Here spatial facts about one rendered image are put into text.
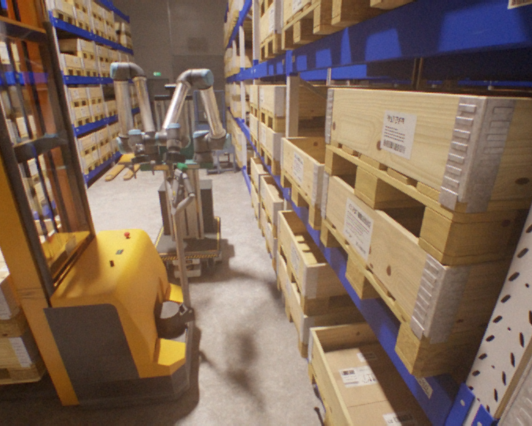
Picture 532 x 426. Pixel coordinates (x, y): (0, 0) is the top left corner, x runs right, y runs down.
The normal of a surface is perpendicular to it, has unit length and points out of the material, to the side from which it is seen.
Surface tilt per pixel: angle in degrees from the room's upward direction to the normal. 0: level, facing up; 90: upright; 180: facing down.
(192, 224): 90
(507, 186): 90
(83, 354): 90
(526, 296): 90
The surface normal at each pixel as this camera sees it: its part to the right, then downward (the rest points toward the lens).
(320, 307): 0.16, 0.38
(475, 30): -0.99, 0.06
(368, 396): 0.00, -0.92
